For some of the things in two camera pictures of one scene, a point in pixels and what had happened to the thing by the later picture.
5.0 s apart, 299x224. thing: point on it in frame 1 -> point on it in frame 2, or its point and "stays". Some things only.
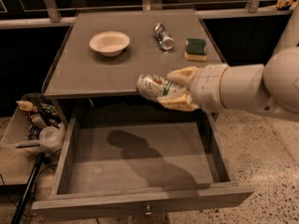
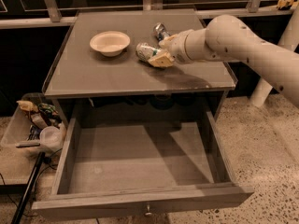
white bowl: (109, 43) stays
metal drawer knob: (148, 213) stays
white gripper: (206, 87) -> (177, 49)
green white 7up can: (153, 87) -> (145, 51)
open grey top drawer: (138, 160) stays
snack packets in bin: (42, 116) stays
